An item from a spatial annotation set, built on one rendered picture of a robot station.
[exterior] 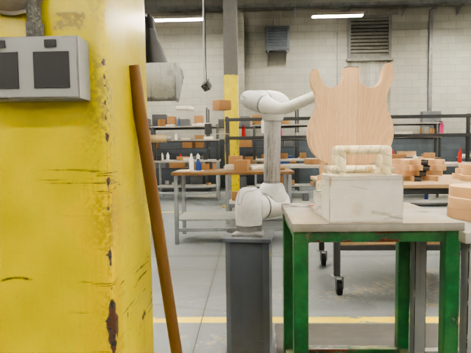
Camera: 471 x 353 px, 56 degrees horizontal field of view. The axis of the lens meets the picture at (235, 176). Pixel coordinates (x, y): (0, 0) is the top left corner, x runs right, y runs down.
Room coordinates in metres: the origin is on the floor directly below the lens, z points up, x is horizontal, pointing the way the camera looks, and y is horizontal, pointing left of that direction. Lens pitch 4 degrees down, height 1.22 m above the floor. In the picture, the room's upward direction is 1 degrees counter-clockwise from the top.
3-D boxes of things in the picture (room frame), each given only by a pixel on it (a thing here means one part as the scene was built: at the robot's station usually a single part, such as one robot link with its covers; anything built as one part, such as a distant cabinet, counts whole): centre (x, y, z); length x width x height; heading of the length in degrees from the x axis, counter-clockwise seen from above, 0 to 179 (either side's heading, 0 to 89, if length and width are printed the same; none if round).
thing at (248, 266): (2.56, -0.07, 0.35); 0.28 x 0.28 x 0.70; 81
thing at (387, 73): (1.82, -0.60, 1.49); 0.07 x 0.04 x 0.10; 90
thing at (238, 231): (2.56, -0.05, 0.73); 0.22 x 0.18 x 0.06; 81
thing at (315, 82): (1.82, -0.34, 1.48); 0.07 x 0.04 x 0.09; 90
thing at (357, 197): (1.67, -0.47, 1.02); 0.27 x 0.15 x 0.17; 92
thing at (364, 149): (1.63, -0.47, 1.20); 0.20 x 0.03 x 0.03; 91
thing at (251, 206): (2.56, -0.08, 0.87); 0.18 x 0.16 x 0.22; 133
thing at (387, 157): (1.63, -0.56, 1.15); 0.03 x 0.03 x 0.09
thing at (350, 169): (1.79, -0.47, 1.12); 0.20 x 0.03 x 0.03; 91
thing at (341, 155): (1.62, -0.39, 1.15); 0.03 x 0.03 x 0.09
